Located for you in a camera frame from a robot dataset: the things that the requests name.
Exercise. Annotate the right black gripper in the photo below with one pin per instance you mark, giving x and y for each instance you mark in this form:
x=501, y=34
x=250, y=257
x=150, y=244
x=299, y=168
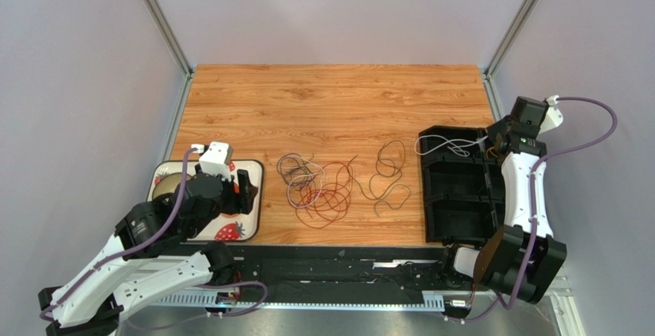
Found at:
x=497, y=138

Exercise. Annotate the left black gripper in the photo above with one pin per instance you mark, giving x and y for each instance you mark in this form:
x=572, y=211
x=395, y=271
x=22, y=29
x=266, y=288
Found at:
x=244, y=202

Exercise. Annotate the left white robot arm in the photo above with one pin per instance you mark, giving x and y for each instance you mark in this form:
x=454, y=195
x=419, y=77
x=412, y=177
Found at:
x=103, y=295

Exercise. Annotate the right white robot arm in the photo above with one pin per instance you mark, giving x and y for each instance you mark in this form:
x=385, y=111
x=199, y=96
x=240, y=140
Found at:
x=522, y=258

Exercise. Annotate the strawberry print white tray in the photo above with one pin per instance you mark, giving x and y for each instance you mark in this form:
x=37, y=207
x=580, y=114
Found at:
x=229, y=228

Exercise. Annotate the black compartment organizer bin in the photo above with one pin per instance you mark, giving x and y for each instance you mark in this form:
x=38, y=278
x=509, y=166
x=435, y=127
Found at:
x=462, y=190

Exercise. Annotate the cream enamel bowl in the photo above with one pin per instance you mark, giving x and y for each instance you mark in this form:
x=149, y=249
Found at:
x=166, y=184

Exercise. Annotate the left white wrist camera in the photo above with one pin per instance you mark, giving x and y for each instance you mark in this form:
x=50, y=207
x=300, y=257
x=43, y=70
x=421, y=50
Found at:
x=214, y=159

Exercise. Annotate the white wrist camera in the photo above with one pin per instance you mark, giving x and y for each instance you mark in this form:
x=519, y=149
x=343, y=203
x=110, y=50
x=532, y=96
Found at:
x=214, y=159
x=553, y=117

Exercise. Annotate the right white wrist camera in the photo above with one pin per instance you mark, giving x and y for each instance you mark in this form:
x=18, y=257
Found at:
x=553, y=117

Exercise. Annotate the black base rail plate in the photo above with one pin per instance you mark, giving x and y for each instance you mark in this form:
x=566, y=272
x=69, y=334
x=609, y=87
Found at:
x=317, y=275

